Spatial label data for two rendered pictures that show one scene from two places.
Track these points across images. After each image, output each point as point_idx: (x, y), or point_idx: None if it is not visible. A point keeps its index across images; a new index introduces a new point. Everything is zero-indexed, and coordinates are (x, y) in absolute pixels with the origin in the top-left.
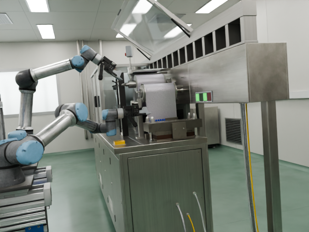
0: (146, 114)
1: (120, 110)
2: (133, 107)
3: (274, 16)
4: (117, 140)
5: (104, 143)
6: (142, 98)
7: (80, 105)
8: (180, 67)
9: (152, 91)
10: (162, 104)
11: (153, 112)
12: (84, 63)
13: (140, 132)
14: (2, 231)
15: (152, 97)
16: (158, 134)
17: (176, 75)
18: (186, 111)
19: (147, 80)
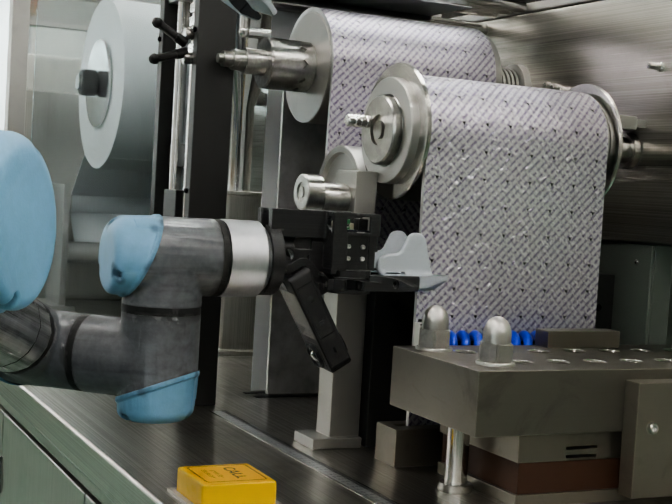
0: (423, 288)
1: (252, 235)
2: (341, 230)
3: None
4: (164, 443)
5: (19, 425)
6: (397, 168)
7: (14, 158)
8: (634, 0)
9: (472, 132)
10: (522, 229)
11: (459, 275)
12: None
13: (338, 407)
14: None
15: (466, 174)
16: (530, 456)
17: (581, 53)
18: (648, 296)
19: (397, 57)
